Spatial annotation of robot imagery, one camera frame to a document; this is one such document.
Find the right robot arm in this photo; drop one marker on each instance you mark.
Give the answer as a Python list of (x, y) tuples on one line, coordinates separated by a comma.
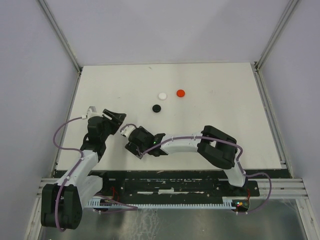
[(218, 148)]

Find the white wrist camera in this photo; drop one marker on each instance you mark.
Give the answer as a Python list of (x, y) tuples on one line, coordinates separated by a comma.
[(91, 112), (127, 130)]

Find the left aluminium frame post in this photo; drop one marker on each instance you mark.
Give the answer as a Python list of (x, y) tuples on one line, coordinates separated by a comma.
[(59, 33)]

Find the right circuit board with leds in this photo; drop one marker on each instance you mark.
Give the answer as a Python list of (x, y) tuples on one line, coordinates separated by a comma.
[(242, 205)]

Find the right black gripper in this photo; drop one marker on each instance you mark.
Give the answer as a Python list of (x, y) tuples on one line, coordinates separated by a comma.
[(131, 147)]

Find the aluminium frame post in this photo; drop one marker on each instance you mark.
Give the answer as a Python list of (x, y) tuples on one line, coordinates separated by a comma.
[(283, 21), (59, 33)]

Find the white slotted cable duct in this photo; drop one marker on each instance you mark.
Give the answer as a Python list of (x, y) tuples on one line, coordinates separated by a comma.
[(99, 203)]

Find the white earbud charging case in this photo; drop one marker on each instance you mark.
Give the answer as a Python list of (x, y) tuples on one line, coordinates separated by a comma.
[(162, 96)]

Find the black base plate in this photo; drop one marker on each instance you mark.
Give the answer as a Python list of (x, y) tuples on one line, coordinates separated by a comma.
[(180, 186)]

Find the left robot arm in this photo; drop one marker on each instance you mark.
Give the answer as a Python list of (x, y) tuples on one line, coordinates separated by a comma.
[(62, 202)]

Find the right aluminium frame post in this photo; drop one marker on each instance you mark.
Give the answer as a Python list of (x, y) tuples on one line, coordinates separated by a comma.
[(283, 21)]

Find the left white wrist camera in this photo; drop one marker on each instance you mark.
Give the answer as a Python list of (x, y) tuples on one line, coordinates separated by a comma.
[(91, 112)]

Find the aluminium frame rail front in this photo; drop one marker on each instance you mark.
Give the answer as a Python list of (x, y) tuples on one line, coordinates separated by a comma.
[(281, 189)]

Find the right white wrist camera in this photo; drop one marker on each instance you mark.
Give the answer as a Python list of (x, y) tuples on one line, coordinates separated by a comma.
[(127, 130)]

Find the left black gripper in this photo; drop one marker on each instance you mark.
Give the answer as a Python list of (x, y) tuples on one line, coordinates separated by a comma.
[(116, 120)]

